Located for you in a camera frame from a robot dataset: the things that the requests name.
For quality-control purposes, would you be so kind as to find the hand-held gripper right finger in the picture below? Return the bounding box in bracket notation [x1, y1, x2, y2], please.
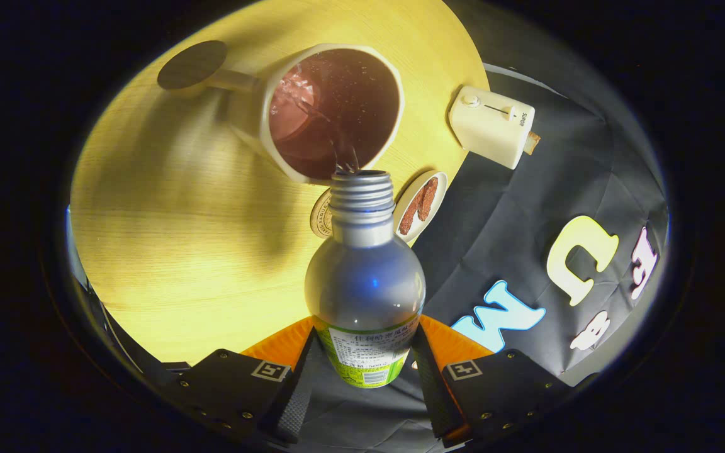
[412, 315, 574, 449]

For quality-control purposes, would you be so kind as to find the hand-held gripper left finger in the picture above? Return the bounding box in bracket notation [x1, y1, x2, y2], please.
[161, 316, 322, 449]

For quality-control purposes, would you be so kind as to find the silver bottle with green label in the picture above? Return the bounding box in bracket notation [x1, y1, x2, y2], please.
[304, 170, 427, 389]

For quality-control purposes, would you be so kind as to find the round cork coaster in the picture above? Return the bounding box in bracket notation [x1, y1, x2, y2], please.
[310, 187, 334, 240]

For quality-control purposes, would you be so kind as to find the beige cup with wooden handle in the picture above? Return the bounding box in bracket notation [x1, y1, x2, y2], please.
[157, 40, 406, 186]

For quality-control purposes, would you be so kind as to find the brown food piece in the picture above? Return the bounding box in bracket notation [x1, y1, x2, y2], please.
[418, 177, 439, 222]
[399, 189, 429, 237]

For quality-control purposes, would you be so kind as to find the wooden table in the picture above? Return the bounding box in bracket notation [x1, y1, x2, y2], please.
[70, 0, 490, 366]

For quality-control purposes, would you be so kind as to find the black backdrop cloth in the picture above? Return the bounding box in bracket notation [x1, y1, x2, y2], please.
[300, 63, 670, 453]

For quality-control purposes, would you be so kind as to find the white oval plate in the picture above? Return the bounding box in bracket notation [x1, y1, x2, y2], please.
[393, 171, 448, 245]

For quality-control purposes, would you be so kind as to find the white toaster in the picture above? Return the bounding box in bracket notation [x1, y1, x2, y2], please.
[448, 85, 536, 171]

